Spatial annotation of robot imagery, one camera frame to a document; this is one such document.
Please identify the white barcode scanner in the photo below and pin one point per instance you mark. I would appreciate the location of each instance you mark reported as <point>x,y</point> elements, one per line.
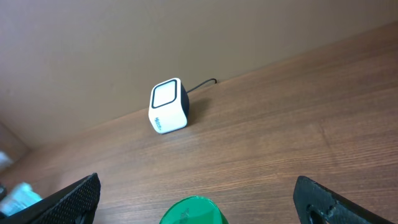
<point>169,106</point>

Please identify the teal tissue packet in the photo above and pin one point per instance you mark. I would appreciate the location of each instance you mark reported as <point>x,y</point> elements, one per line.
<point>20,197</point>

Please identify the green lid jar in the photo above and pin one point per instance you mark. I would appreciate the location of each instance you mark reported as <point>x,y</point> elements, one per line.
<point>194,210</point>

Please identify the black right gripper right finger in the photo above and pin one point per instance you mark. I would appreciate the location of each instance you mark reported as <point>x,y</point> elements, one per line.
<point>315,203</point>

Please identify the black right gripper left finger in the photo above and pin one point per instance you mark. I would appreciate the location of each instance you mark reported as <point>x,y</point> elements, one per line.
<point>75,204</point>

